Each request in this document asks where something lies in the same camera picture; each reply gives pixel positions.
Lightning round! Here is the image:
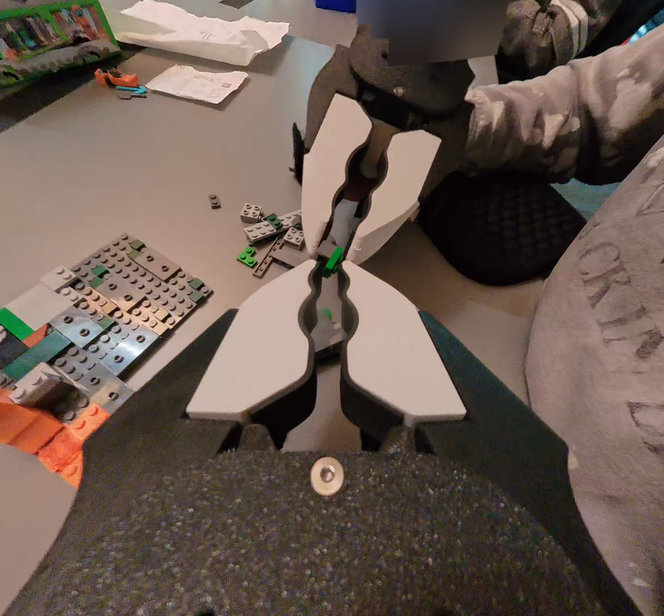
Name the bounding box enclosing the person's right forearm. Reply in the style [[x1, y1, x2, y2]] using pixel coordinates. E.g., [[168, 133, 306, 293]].
[[464, 25, 664, 186]]

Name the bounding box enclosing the grey splattered hoodie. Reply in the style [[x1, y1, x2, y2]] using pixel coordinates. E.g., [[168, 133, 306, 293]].
[[525, 139, 664, 616]]

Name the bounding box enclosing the long grey lego plate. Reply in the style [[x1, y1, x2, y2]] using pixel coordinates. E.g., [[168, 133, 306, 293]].
[[244, 210, 303, 243]]

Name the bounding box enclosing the narrow dark grey lego plate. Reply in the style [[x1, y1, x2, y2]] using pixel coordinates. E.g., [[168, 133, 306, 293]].
[[252, 236, 284, 279]]

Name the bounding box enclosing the green lego set box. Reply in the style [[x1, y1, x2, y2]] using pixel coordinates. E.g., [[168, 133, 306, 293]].
[[0, 0, 123, 89]]

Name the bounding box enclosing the grey lego wall section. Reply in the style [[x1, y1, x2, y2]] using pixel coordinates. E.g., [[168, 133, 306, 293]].
[[311, 200, 364, 358]]

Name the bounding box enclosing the small torn white paper bag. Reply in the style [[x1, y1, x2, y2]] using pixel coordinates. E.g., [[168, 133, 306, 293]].
[[146, 65, 250, 105]]

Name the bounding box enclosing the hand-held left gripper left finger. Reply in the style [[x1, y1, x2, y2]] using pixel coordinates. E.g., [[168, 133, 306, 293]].
[[186, 260, 319, 449]]

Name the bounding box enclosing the partly built grey lego model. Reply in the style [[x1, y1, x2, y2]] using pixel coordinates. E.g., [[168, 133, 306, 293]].
[[0, 233, 214, 489]]

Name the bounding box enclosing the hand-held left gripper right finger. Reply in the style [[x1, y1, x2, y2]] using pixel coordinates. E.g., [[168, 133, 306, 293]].
[[340, 261, 468, 449]]

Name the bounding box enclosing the small orange lego figure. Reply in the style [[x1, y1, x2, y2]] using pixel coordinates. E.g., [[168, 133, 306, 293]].
[[94, 67, 148, 100]]

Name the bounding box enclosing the torn white printed paper bag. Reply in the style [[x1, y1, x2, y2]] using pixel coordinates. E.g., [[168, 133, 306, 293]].
[[120, 0, 290, 67]]

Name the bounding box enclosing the black mesh armrest pad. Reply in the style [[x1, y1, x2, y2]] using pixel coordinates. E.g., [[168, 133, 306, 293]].
[[417, 170, 587, 286]]

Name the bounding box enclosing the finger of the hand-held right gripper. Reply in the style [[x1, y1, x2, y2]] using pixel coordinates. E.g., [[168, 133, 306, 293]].
[[302, 93, 373, 258], [353, 130, 443, 266]]

